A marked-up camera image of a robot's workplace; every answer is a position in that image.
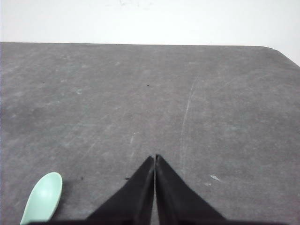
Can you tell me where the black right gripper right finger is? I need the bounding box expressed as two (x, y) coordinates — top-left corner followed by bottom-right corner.
(155, 154), (226, 225)

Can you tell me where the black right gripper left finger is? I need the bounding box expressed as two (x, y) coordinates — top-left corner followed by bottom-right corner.
(86, 156), (154, 225)

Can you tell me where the mint green plastic spoon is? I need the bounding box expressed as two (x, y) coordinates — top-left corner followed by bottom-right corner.
(20, 172), (63, 225)

